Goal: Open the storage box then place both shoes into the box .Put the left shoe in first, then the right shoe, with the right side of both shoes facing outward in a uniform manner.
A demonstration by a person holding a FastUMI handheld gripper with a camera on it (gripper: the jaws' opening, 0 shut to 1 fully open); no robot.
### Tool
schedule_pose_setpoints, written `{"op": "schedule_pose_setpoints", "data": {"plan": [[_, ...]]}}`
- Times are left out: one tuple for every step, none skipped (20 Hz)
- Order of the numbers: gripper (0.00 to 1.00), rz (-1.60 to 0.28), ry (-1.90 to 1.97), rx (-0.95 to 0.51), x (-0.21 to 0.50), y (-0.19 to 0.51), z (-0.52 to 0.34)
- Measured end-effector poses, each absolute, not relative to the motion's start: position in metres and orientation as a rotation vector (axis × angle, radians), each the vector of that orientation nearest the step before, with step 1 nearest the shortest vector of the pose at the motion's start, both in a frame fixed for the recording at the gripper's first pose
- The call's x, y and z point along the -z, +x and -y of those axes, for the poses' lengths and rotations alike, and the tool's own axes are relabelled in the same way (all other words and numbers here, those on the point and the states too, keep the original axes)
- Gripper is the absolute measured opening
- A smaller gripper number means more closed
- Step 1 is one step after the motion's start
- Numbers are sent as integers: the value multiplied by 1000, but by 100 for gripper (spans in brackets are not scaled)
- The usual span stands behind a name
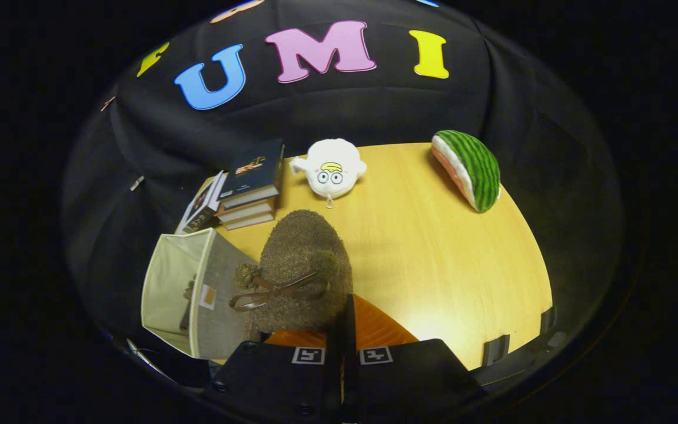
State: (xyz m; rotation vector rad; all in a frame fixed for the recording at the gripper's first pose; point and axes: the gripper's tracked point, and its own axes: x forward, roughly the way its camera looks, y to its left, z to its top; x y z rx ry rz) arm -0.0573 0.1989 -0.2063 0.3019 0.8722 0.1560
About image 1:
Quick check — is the white portrait cover book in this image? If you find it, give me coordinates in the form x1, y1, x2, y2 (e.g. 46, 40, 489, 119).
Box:
175, 171, 225, 236

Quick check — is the thin tan book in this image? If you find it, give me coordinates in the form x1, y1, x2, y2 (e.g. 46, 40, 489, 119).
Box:
224, 212, 276, 231

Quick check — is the white plush face toy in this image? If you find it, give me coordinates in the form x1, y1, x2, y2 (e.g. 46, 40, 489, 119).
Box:
289, 138, 368, 208

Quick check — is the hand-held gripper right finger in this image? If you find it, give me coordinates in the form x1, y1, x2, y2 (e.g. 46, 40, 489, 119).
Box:
343, 293, 488, 424

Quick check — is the dark navy cover book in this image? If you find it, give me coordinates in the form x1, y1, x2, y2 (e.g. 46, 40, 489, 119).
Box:
218, 138, 285, 208

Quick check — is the brown hardcover book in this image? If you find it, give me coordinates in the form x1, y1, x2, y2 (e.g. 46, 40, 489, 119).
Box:
216, 199, 277, 223

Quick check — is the grey fabric storage box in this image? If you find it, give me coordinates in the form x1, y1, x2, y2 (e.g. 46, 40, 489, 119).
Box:
141, 228, 261, 360

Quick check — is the watermelon slice plush toy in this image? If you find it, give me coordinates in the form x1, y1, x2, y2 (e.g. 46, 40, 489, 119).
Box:
431, 130, 502, 213

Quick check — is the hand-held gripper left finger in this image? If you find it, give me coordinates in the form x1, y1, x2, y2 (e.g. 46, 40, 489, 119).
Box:
202, 317, 344, 424

